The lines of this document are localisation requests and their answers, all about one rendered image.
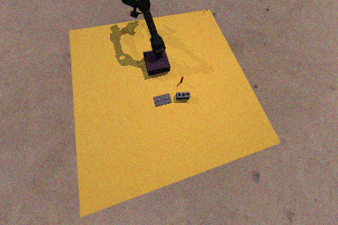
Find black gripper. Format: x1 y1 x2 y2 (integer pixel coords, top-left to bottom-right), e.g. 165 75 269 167
129 0 142 18

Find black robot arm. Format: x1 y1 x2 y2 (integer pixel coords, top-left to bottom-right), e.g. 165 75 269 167
121 0 165 58

